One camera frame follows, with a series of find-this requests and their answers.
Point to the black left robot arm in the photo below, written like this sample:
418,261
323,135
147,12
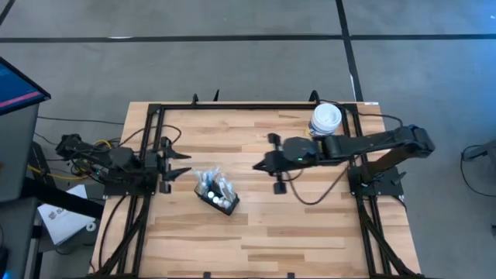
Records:
112,160

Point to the white paper sheet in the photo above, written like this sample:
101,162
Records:
62,221

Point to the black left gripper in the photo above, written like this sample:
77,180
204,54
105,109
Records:
162,162

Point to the black stand beam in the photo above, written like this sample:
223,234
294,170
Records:
62,197

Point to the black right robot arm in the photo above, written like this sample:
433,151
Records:
368,149

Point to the monitor with blue screen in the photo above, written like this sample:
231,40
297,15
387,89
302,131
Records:
15,89

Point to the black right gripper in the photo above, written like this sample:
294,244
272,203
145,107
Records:
280,160

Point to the white tape roll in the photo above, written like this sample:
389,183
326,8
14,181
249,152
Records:
87,226

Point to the Lysol wipes canister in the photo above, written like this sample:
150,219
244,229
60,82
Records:
325,118

